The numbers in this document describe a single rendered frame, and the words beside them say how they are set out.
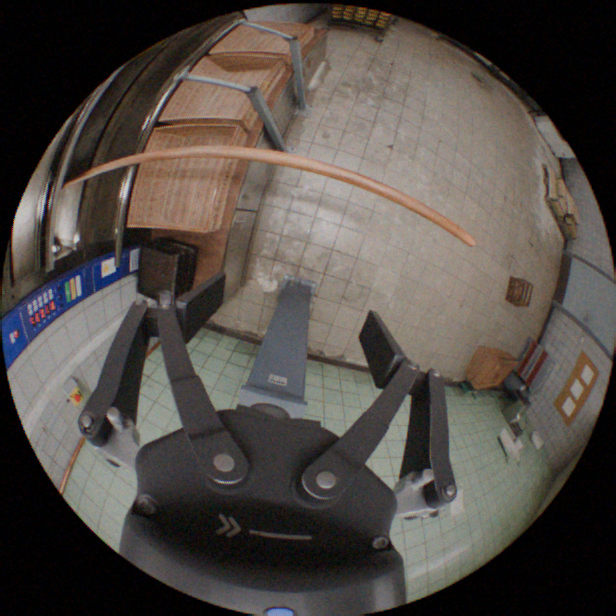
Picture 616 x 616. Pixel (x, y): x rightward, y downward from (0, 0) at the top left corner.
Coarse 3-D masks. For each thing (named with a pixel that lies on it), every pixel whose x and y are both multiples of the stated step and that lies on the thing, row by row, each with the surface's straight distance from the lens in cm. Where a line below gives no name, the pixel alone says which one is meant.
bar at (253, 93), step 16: (224, 32) 110; (272, 32) 123; (208, 48) 101; (192, 64) 93; (176, 80) 87; (192, 80) 90; (208, 80) 89; (256, 96) 92; (304, 96) 173; (304, 112) 190; (144, 128) 79; (272, 128) 122; (144, 144) 77; (128, 176) 75; (128, 192) 75
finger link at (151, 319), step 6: (150, 312) 14; (156, 312) 14; (150, 318) 13; (156, 318) 13; (144, 324) 14; (150, 324) 14; (156, 324) 14; (144, 330) 14; (150, 330) 14; (156, 330) 14; (156, 336) 14
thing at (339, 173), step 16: (128, 160) 72; (144, 160) 66; (256, 160) 47; (272, 160) 45; (288, 160) 44; (304, 160) 44; (80, 176) 111; (336, 176) 44; (352, 176) 44; (384, 192) 45; (400, 192) 46; (416, 208) 48; (448, 224) 52; (464, 240) 56
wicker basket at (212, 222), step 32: (160, 128) 125; (192, 128) 121; (224, 128) 114; (160, 160) 129; (192, 160) 130; (224, 160) 103; (160, 192) 131; (192, 192) 124; (224, 192) 110; (128, 224) 121; (160, 224) 119; (192, 224) 122
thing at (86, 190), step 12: (180, 36) 146; (168, 48) 139; (156, 60) 132; (144, 72) 126; (132, 84) 123; (120, 108) 116; (108, 120) 116; (108, 132) 112; (96, 144) 114; (96, 156) 108; (84, 180) 111; (84, 192) 107; (84, 204) 106; (84, 216) 107; (84, 228) 108
